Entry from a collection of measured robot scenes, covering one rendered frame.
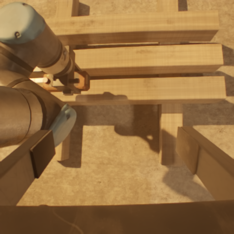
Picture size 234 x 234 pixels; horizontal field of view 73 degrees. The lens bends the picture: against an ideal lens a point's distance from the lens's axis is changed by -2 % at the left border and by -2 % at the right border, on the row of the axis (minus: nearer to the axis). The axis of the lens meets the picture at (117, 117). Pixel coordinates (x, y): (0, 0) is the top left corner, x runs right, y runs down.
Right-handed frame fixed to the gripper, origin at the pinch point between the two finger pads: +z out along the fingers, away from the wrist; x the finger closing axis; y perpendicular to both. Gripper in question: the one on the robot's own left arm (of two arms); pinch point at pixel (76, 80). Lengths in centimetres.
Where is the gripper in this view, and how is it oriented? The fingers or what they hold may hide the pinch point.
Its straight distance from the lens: 65.3
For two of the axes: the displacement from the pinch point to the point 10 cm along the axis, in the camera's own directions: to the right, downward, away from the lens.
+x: 0.1, -9.9, 1.2
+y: 9.9, -0.1, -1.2
